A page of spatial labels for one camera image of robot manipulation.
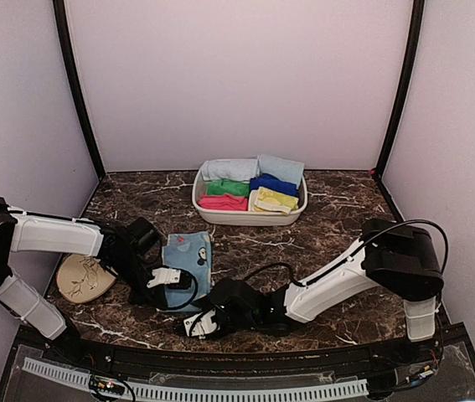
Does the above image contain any pink folded towel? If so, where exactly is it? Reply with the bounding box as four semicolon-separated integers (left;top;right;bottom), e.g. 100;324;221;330
198;194;248;212

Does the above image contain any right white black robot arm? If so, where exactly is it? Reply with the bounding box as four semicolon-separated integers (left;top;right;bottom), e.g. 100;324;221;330
203;219;447;363

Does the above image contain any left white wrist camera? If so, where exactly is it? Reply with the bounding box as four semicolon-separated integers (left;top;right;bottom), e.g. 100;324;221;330
146;267;192;290

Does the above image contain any black frame post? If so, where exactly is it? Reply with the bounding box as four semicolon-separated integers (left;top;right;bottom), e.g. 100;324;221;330
374;0;426;178
52;0;106;180

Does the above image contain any white plastic basin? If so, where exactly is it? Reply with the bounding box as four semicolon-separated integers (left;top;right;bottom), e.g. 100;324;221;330
192;153;307;226

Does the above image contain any black front rail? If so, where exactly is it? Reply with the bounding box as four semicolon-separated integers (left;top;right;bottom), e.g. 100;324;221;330
76;317;466;377

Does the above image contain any green folded towel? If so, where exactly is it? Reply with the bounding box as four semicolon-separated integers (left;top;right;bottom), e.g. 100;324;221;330
205;178;250;198

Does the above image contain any round bird painted plate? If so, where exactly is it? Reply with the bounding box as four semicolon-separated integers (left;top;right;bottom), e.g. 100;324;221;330
55;254;116;304

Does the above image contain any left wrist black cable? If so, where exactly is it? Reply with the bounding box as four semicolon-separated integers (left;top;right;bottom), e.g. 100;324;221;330
165;271;199;313

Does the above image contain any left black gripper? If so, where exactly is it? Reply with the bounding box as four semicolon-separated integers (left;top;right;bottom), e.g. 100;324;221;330
107;254;168;310

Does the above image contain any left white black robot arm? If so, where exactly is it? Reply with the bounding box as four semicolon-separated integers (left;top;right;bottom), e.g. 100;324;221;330
0;197;181;365

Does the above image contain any rolled light blue towel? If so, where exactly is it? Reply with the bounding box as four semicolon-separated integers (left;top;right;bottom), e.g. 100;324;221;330
258;153;305;186

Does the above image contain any yellow white rolled towel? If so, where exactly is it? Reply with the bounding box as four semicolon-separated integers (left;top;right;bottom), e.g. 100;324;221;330
248;187;298;215

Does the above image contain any left black frame post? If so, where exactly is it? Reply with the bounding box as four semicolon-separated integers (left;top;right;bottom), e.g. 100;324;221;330
52;0;106;180

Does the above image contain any large light blue towel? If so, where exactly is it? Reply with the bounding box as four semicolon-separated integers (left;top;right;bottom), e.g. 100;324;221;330
199;158;260;182

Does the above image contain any right black frame post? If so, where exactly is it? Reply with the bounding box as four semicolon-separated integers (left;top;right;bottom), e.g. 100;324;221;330
374;0;426;178

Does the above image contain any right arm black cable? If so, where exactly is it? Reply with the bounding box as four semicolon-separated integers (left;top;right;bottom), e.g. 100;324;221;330
362;219;450;273

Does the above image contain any blue patterned cartoon towel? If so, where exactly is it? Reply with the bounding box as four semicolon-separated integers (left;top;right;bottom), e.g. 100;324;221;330
163;231;212;312

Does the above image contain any white slotted cable duct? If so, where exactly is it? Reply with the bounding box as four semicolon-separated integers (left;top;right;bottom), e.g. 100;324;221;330
21;358;369;401

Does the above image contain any dark blue rolled towel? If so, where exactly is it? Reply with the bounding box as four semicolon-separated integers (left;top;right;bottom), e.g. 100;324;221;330
249;173;298;197

